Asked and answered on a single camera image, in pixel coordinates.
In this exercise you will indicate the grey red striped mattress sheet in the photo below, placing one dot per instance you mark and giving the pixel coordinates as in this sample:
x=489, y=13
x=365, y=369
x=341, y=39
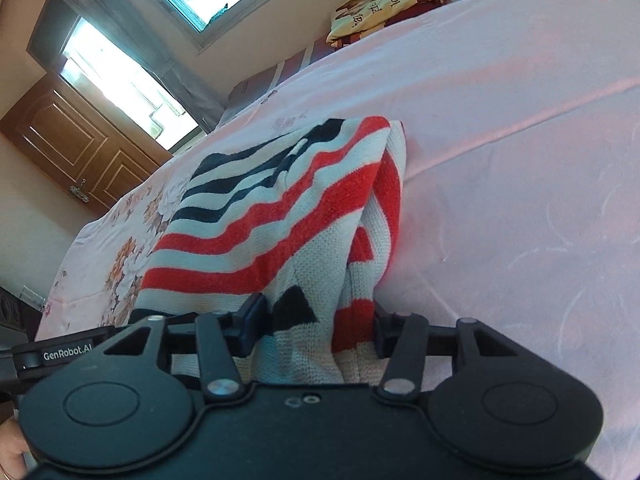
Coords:
x=280, y=72

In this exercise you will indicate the person's left hand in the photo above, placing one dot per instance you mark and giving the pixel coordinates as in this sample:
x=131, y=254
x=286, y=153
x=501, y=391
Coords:
x=10, y=450

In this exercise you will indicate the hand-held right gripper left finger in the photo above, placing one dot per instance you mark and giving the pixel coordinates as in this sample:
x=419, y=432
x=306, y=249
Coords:
x=252, y=321

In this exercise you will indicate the bright balcony doorway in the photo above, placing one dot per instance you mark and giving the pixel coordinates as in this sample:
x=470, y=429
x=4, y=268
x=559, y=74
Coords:
x=125, y=85

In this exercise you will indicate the pink floral bedsheet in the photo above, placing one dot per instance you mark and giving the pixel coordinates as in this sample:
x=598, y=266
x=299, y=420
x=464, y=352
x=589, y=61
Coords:
x=500, y=160

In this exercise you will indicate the red black striped knit sweater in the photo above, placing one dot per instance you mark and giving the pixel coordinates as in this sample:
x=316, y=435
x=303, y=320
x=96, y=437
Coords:
x=250, y=210

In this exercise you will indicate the brown wooden door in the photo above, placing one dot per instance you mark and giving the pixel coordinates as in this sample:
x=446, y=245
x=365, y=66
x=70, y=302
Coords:
x=65, y=135

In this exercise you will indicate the folded yellow printed blanket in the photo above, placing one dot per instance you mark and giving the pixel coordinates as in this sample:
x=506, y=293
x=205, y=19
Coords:
x=370, y=10

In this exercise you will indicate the grey curtain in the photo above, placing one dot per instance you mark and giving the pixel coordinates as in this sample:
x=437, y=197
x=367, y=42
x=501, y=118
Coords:
x=150, y=55

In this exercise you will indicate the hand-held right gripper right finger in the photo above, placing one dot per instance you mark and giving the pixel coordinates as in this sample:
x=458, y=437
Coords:
x=382, y=331

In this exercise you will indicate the dark cabinet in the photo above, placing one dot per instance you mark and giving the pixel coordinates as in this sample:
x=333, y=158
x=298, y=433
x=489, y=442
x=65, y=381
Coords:
x=12, y=310

